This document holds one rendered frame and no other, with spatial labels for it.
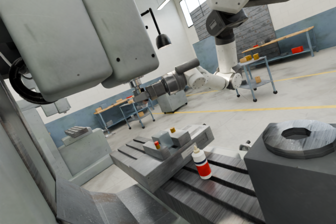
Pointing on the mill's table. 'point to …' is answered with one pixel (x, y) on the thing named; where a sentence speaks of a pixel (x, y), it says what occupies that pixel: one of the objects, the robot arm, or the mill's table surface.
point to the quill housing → (119, 30)
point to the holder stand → (295, 172)
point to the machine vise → (168, 158)
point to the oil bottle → (201, 163)
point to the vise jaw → (179, 137)
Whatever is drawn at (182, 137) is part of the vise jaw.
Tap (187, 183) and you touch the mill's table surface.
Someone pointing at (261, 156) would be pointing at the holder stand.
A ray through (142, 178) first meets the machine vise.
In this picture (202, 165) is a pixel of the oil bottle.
